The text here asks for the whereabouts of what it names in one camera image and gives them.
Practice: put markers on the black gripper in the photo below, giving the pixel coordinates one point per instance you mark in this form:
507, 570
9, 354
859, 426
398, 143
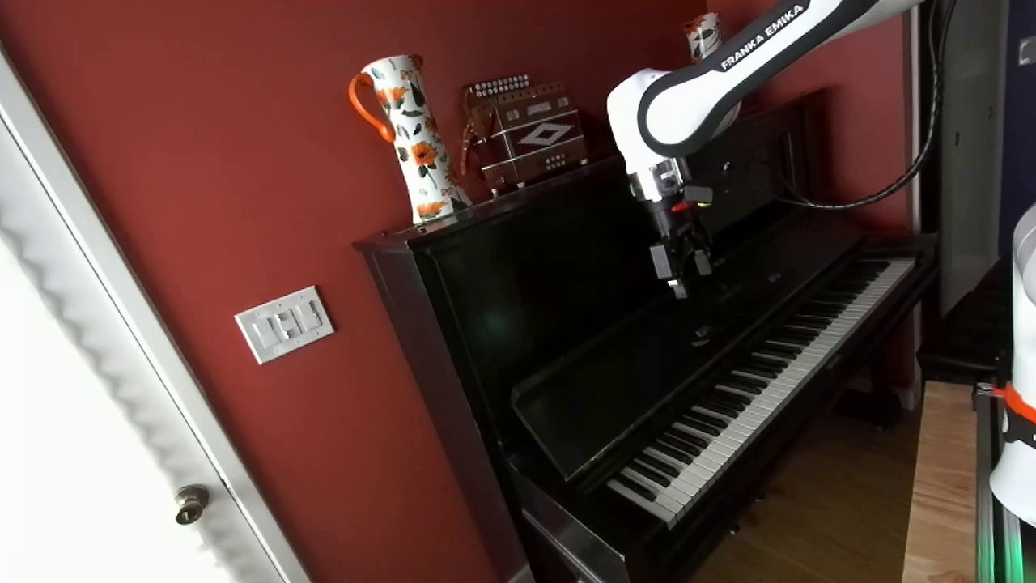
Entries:
676, 242

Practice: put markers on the white light switch plate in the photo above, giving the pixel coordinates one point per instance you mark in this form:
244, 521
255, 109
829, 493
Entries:
286, 324

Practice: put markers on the white post with orange band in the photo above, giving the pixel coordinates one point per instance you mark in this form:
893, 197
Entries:
1021, 356

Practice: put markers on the black and white piano keyboard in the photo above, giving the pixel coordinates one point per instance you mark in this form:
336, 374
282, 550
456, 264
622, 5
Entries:
561, 280

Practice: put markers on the white orange floral pitcher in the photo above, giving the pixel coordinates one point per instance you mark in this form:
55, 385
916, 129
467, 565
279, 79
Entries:
416, 141

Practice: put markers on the white door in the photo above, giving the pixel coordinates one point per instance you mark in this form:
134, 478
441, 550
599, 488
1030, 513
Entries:
76, 432

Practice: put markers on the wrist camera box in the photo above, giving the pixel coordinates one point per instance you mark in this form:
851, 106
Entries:
694, 197

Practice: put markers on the metal door knob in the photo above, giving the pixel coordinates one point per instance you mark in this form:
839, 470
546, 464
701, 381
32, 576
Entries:
192, 504

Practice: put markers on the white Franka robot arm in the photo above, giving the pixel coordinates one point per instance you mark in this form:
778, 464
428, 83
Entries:
689, 101

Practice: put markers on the small white figurine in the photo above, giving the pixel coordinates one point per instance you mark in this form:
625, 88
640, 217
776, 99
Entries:
703, 37

